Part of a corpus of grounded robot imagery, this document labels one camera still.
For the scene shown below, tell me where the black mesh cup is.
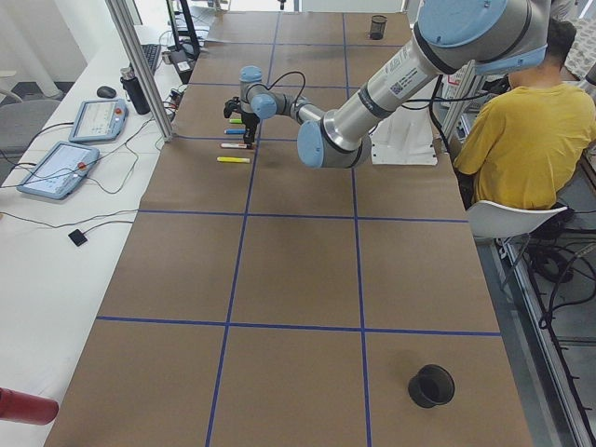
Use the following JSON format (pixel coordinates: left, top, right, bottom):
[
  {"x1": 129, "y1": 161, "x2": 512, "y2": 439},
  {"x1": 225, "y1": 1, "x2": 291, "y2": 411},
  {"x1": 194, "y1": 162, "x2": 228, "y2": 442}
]
[
  {"x1": 408, "y1": 364, "x2": 455, "y2": 409},
  {"x1": 369, "y1": 14, "x2": 387, "y2": 40}
]

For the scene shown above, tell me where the yellow marker pen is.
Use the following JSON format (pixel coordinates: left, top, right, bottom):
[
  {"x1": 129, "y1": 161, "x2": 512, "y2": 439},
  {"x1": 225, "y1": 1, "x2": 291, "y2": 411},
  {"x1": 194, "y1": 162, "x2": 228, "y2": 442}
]
[{"x1": 216, "y1": 156, "x2": 251, "y2": 164}]

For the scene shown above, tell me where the teach pendant far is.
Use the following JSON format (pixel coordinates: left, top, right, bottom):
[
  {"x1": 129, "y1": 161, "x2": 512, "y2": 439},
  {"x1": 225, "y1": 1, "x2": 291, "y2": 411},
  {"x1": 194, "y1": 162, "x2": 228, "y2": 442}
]
[{"x1": 68, "y1": 98, "x2": 128, "y2": 143}]

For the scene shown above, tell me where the red marker pen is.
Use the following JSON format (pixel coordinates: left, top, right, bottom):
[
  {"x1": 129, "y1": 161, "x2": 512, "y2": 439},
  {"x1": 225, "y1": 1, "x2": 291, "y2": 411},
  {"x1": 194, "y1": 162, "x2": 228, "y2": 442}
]
[{"x1": 220, "y1": 142, "x2": 255, "y2": 150}]

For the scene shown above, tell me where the teach pendant near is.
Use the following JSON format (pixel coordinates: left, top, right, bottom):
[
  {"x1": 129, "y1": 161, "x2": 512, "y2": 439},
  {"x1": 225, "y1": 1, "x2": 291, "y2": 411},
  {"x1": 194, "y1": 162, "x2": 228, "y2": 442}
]
[{"x1": 17, "y1": 142, "x2": 100, "y2": 200}]

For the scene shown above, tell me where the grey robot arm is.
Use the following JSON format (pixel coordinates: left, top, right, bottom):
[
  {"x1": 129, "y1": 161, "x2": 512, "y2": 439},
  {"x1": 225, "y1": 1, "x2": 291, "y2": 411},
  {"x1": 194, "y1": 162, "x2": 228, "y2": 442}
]
[{"x1": 223, "y1": 1, "x2": 550, "y2": 169}]

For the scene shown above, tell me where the aluminium frame post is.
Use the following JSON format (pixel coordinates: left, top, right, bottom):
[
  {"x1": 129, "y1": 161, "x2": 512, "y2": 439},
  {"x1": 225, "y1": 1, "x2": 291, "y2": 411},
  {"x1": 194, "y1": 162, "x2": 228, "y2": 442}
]
[{"x1": 105, "y1": 0, "x2": 173, "y2": 142}]

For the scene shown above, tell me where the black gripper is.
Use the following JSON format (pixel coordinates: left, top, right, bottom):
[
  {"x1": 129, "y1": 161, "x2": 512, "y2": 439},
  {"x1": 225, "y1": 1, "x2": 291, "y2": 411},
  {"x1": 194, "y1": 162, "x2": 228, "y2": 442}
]
[{"x1": 223, "y1": 96, "x2": 259, "y2": 149}]

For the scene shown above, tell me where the black computer mouse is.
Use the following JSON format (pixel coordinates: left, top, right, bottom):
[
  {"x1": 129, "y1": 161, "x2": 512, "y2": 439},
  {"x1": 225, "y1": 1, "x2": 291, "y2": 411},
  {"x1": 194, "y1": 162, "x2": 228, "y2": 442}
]
[{"x1": 96, "y1": 86, "x2": 117, "y2": 99}]

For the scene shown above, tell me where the person in yellow shirt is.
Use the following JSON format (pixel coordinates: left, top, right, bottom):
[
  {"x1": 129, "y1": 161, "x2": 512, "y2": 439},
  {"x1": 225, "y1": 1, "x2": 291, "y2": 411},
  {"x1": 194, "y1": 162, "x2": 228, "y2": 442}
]
[{"x1": 454, "y1": 18, "x2": 596, "y2": 210}]

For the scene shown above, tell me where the black mesh cup far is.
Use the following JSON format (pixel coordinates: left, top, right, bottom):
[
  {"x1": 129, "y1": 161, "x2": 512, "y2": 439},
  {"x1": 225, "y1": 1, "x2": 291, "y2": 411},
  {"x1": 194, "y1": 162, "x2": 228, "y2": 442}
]
[{"x1": 369, "y1": 14, "x2": 387, "y2": 40}]

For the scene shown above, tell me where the white chair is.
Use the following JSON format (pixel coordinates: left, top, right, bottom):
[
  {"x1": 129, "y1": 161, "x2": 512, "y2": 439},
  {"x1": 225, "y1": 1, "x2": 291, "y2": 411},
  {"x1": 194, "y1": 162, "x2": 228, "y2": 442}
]
[{"x1": 467, "y1": 200, "x2": 568, "y2": 290}]

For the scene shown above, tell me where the teach pendant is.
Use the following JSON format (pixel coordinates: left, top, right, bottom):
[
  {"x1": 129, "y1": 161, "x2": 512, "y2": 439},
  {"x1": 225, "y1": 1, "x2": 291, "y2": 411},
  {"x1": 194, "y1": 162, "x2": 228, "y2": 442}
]
[
  {"x1": 68, "y1": 98, "x2": 128, "y2": 143},
  {"x1": 17, "y1": 142, "x2": 100, "y2": 200}
]

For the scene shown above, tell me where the black water bottle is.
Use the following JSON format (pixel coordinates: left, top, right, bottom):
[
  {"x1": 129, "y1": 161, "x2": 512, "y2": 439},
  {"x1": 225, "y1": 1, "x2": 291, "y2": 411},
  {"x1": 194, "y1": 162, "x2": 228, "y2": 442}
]
[{"x1": 120, "y1": 66, "x2": 150, "y2": 115}]

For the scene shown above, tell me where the black mesh cup near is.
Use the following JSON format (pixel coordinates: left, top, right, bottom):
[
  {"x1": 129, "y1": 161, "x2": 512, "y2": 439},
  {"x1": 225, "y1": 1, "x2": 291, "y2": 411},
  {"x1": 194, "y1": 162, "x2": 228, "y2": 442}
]
[{"x1": 408, "y1": 364, "x2": 455, "y2": 409}]

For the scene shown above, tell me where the black keyboard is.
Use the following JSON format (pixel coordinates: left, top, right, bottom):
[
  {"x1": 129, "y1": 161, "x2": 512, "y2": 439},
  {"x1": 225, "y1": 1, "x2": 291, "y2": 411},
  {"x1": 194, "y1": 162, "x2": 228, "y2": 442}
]
[{"x1": 141, "y1": 44, "x2": 161, "y2": 74}]

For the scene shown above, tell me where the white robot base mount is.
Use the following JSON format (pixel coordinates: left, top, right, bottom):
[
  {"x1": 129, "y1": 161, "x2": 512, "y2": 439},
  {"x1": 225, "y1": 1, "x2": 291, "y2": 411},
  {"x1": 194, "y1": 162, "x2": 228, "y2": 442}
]
[{"x1": 372, "y1": 108, "x2": 438, "y2": 166}]

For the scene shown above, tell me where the red bottle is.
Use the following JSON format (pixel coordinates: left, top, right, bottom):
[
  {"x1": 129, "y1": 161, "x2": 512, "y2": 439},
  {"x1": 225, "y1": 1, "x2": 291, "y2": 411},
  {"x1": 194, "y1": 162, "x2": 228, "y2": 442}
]
[{"x1": 1, "y1": 388, "x2": 59, "y2": 426}]

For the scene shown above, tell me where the small black box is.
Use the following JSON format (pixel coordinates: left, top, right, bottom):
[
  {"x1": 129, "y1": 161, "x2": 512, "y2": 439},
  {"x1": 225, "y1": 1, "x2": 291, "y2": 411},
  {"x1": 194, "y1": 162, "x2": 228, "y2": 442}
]
[{"x1": 68, "y1": 229, "x2": 88, "y2": 247}]

